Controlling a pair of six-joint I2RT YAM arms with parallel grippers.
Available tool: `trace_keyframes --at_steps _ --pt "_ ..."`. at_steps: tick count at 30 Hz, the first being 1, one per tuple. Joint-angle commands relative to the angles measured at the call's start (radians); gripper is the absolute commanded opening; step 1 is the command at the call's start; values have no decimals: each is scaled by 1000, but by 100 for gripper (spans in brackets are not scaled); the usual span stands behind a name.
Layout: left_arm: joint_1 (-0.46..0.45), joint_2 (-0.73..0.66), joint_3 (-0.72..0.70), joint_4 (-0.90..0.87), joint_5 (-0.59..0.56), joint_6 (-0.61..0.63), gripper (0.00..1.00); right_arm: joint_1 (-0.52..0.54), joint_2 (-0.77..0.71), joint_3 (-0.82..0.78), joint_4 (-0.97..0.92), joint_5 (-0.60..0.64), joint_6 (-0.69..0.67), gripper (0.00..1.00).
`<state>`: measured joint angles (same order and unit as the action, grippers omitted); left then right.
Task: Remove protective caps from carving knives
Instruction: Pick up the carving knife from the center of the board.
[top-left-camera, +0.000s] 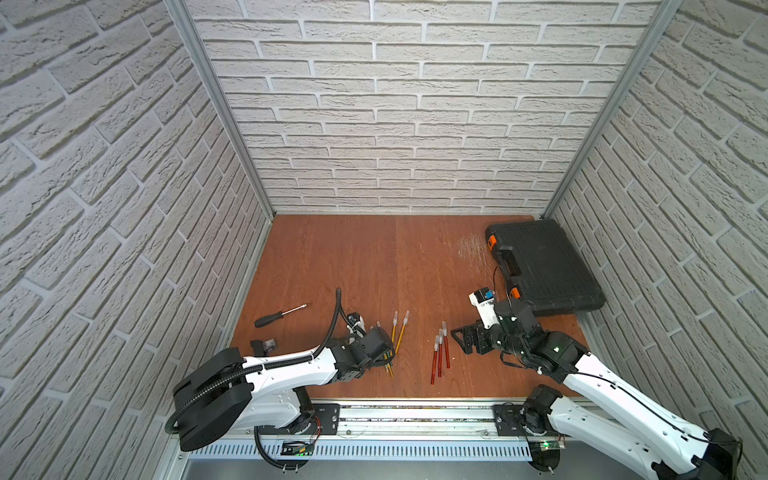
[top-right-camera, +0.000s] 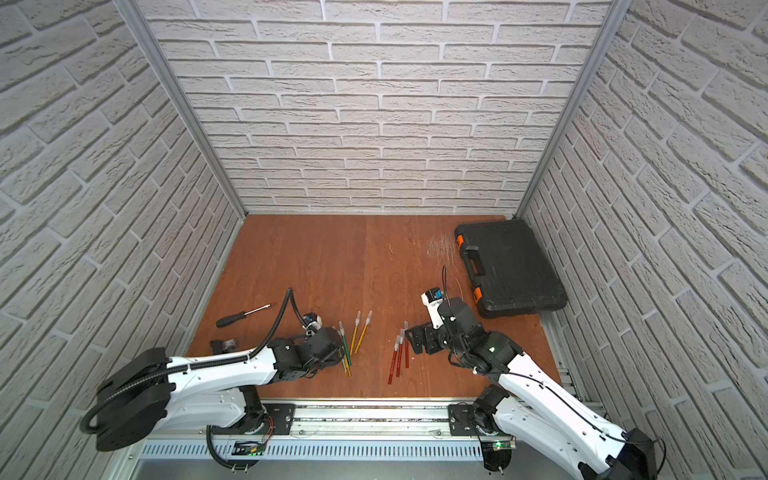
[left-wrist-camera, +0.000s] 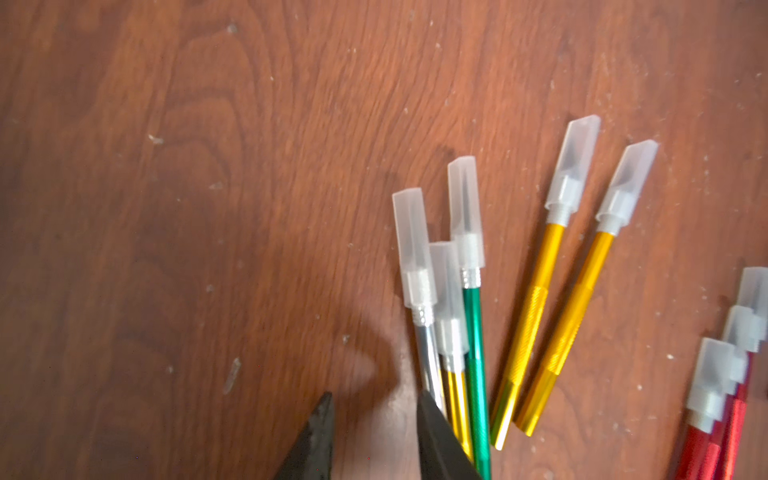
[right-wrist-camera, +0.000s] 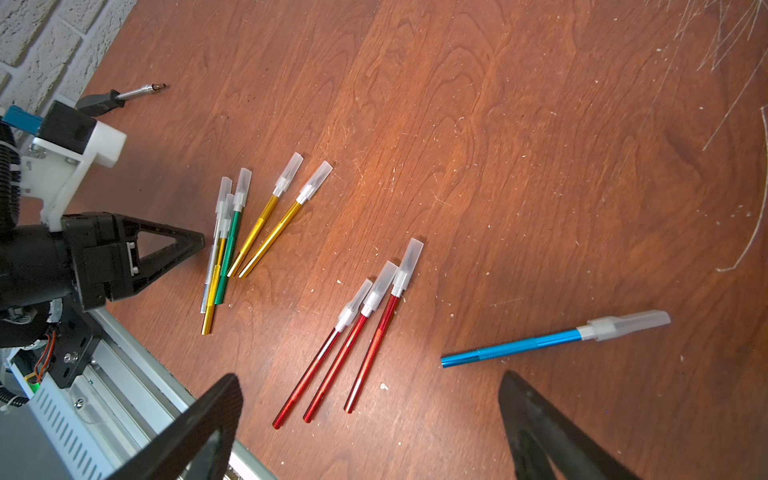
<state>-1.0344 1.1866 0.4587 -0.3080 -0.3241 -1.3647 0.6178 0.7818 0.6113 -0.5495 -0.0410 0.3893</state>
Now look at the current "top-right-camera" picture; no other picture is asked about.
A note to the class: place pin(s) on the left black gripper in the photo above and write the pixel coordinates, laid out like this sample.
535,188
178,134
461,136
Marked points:
330,346

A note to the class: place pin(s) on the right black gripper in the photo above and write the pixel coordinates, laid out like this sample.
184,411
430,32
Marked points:
415,340

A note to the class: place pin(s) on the yellow carving knife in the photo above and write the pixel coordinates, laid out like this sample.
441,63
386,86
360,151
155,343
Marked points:
355,331
363,332
342,352

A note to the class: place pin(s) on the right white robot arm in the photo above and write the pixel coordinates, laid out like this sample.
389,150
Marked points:
524,402

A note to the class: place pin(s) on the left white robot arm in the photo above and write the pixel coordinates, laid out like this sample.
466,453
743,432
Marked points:
155,392

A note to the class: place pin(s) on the green carving knife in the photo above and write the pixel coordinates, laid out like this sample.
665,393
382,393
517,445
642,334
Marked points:
347,361

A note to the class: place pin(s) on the red carving knife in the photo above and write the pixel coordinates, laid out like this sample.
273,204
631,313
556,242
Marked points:
394,360
406,346
399,353

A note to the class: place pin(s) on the black plastic tool case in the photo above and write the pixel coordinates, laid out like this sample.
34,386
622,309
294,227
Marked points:
508,271

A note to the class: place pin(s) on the small black clamp piece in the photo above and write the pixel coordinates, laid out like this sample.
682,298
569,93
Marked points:
220,347

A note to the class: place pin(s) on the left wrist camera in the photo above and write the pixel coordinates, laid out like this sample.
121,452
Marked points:
312,323

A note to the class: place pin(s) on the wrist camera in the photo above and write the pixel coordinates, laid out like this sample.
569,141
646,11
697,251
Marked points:
312,323
432,299

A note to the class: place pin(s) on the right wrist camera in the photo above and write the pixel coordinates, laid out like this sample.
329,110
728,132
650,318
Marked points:
432,299

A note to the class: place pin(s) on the black handled screwdriver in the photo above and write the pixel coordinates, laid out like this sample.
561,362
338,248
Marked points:
231,319

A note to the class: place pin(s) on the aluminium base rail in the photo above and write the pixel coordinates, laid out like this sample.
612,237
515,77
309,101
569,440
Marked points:
386,430

